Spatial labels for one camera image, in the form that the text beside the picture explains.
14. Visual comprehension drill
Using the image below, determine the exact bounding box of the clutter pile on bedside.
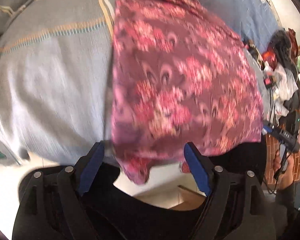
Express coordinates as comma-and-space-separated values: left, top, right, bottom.
243, 29, 300, 125

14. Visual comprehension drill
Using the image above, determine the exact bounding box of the pink floral garment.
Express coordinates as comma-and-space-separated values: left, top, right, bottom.
111, 0, 263, 184

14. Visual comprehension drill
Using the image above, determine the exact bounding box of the grey striped quilt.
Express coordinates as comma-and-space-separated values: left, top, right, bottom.
0, 0, 271, 167

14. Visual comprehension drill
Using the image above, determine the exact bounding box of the blue plaid pillow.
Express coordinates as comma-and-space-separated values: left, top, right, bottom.
20, 0, 279, 57

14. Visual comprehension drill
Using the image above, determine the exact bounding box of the right hand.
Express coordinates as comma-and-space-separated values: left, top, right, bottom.
272, 149, 296, 190

